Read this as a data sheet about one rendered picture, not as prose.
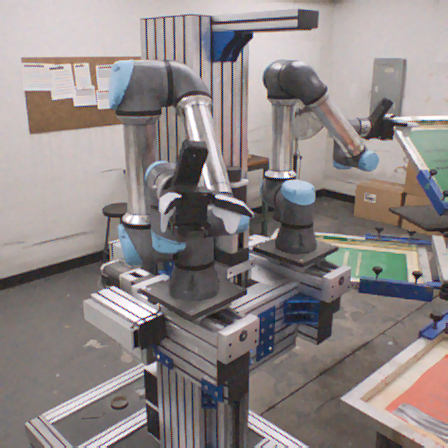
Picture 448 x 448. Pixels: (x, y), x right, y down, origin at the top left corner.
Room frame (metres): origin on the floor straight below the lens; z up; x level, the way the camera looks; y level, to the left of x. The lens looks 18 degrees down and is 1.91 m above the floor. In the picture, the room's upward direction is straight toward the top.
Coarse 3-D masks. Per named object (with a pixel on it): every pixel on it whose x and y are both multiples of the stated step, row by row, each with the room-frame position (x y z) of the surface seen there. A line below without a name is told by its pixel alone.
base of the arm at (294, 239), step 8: (312, 224) 1.65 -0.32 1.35; (280, 232) 1.66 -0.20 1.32; (288, 232) 1.63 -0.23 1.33; (296, 232) 1.62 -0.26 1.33; (304, 232) 1.62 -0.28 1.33; (312, 232) 1.64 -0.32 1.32; (280, 240) 1.64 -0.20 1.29; (288, 240) 1.62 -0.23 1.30; (296, 240) 1.61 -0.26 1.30; (304, 240) 1.61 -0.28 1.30; (312, 240) 1.63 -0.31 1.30; (280, 248) 1.63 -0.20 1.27; (288, 248) 1.61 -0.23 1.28; (296, 248) 1.60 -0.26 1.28; (304, 248) 1.60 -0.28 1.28; (312, 248) 1.62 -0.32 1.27
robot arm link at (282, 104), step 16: (272, 64) 1.80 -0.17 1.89; (272, 80) 1.76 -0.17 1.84; (272, 96) 1.76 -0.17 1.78; (288, 96) 1.75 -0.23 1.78; (272, 112) 1.79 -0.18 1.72; (288, 112) 1.76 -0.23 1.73; (272, 128) 1.78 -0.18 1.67; (288, 128) 1.77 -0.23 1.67; (272, 144) 1.78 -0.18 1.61; (288, 144) 1.77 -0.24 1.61; (272, 160) 1.78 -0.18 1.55; (288, 160) 1.77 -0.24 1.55; (272, 176) 1.76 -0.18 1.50; (288, 176) 1.75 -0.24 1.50; (272, 192) 1.74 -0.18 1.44
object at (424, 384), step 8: (440, 360) 1.40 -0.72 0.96; (432, 368) 1.36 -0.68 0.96; (440, 368) 1.36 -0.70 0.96; (424, 376) 1.32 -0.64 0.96; (432, 376) 1.32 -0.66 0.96; (440, 376) 1.32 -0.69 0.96; (416, 384) 1.28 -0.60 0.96; (424, 384) 1.28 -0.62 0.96; (432, 384) 1.28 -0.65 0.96; (408, 392) 1.24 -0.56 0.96; (416, 392) 1.24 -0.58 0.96; (424, 392) 1.24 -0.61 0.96; (400, 400) 1.20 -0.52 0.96; (408, 400) 1.20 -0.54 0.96; (416, 400) 1.20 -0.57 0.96; (392, 408) 1.17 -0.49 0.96; (400, 416) 1.13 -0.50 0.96; (432, 416) 1.13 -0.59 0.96
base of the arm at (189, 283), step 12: (180, 264) 1.28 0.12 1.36; (180, 276) 1.27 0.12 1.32; (192, 276) 1.27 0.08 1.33; (204, 276) 1.27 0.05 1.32; (216, 276) 1.31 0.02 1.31; (180, 288) 1.26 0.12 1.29; (192, 288) 1.27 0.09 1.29; (204, 288) 1.26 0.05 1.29; (216, 288) 1.29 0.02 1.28; (192, 300) 1.25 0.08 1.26
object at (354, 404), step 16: (416, 352) 1.40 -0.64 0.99; (384, 368) 1.31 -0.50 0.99; (400, 368) 1.32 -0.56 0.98; (368, 384) 1.23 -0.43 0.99; (384, 384) 1.26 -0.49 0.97; (352, 400) 1.16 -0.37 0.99; (352, 416) 1.13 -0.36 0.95; (368, 416) 1.10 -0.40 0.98; (384, 416) 1.09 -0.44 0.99; (384, 432) 1.06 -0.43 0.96; (400, 432) 1.03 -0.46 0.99; (416, 432) 1.03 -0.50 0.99
